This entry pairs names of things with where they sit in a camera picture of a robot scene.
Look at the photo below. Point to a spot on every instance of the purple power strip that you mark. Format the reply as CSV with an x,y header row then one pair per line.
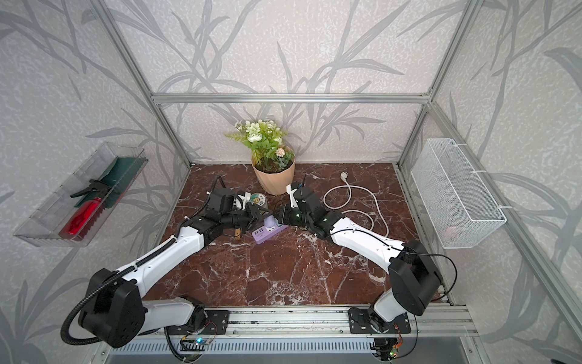
x,y
265,233

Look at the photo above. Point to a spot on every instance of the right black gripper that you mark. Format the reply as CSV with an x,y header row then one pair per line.
x,y
282,218

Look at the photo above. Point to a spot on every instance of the clear plastic wall tray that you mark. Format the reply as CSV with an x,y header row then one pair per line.
x,y
42,228

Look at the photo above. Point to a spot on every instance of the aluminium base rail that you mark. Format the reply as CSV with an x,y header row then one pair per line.
x,y
334,321

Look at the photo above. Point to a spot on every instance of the pink object in basket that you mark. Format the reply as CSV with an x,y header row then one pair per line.
x,y
453,233

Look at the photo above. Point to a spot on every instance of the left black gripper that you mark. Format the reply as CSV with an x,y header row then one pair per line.
x,y
253,218

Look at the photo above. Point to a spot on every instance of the beige flower pot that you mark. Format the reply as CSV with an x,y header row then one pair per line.
x,y
274,179

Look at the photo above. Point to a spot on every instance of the round tin can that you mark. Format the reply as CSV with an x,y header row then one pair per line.
x,y
259,199

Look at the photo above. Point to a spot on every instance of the green artificial flowering plant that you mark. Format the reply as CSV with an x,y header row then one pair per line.
x,y
265,140

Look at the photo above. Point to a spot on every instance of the purple earbuds case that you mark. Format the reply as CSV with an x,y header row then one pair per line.
x,y
270,222

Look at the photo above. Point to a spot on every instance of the white wire mesh basket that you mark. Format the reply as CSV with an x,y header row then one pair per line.
x,y
454,194

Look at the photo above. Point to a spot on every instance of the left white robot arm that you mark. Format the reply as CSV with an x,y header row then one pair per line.
x,y
114,309

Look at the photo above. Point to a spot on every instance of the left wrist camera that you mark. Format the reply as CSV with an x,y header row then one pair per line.
x,y
223,200

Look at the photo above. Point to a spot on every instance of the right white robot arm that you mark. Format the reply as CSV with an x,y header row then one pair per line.
x,y
414,277

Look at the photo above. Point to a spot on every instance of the red handled pruning shears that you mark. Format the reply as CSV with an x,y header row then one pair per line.
x,y
86,215

